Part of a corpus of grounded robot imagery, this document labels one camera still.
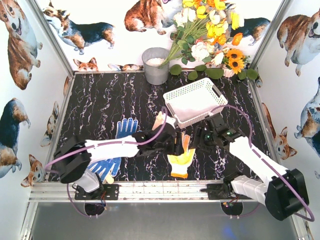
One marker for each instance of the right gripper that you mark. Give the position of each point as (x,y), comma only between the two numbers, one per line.
(198,139)

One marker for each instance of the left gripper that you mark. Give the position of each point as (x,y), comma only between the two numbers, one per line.
(178,143)

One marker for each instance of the cream knit glove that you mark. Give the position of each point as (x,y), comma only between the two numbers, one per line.
(159,120)

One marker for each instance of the yellow coated work glove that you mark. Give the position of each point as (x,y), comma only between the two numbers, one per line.
(179,164)

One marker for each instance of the white glove orange cuff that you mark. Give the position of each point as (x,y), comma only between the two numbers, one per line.
(179,175)

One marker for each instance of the blue dotted glove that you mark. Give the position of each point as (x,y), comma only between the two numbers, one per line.
(126,127)
(103,167)

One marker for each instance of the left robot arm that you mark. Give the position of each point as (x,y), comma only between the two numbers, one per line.
(88,161)

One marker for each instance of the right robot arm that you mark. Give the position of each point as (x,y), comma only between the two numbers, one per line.
(282,191)

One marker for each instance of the white plastic storage basket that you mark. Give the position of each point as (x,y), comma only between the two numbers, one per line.
(192,103)

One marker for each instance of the grey metal bucket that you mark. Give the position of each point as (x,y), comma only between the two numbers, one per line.
(155,68)

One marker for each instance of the cream glove under blue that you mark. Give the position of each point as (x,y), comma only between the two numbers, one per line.
(108,179)

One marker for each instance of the sunflower pot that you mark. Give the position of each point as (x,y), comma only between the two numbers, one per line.
(234,62)

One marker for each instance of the artificial flower bouquet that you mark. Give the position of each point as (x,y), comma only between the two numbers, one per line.
(203,31)

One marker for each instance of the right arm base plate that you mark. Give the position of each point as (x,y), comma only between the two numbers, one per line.
(218,191)

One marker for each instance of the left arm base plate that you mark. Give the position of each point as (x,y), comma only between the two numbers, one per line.
(105,192)

